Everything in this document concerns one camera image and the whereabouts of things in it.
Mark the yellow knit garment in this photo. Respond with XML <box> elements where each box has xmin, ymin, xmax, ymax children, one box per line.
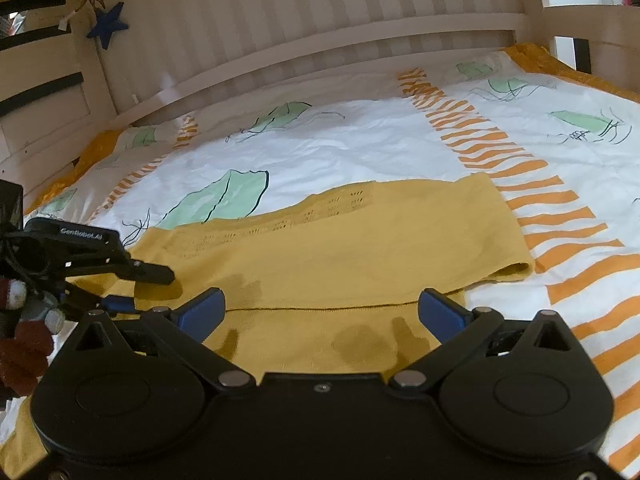
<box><xmin>0</xmin><ymin>172</ymin><xmax>536</xmax><ymax>478</ymax></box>

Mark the white printed bedsheet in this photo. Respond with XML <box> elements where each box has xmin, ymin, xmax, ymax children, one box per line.
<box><xmin>0</xmin><ymin>50</ymin><xmax>640</xmax><ymax>480</ymax></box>

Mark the blue star ornament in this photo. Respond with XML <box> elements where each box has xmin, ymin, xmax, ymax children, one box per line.
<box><xmin>86</xmin><ymin>2</ymin><xmax>130</xmax><ymax>52</ymax></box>

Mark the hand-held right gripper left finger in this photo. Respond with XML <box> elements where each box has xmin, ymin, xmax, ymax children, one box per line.
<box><xmin>74</xmin><ymin>287</ymin><xmax>252</xmax><ymax>392</ymax></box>

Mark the person's left hand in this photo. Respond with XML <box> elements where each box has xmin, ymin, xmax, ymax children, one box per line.
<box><xmin>0</xmin><ymin>277</ymin><xmax>67</xmax><ymax>403</ymax></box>

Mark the cream wooden bed frame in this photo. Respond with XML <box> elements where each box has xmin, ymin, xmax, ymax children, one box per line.
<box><xmin>0</xmin><ymin>0</ymin><xmax>640</xmax><ymax>201</ymax></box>

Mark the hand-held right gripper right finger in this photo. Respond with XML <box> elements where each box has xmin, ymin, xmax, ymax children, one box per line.
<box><xmin>389</xmin><ymin>287</ymin><xmax>580</xmax><ymax>392</ymax></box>

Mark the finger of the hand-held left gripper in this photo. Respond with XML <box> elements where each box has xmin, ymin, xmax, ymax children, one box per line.
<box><xmin>119</xmin><ymin>259</ymin><xmax>176</xmax><ymax>286</ymax></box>
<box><xmin>64</xmin><ymin>282</ymin><xmax>137</xmax><ymax>317</ymax></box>

